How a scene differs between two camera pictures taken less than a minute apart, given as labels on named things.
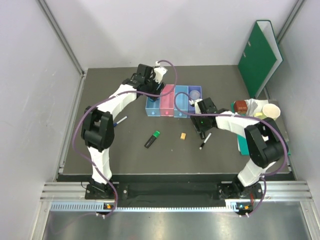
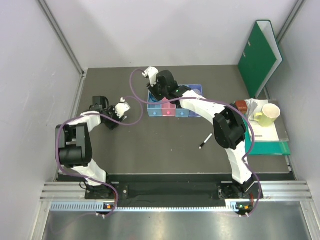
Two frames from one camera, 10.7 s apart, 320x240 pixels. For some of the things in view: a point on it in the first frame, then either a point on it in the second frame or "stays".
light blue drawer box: x=152 y=107 stays
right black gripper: x=199 y=128 -> x=152 y=90
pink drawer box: x=167 y=102 stays
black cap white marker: x=205 y=141 stays
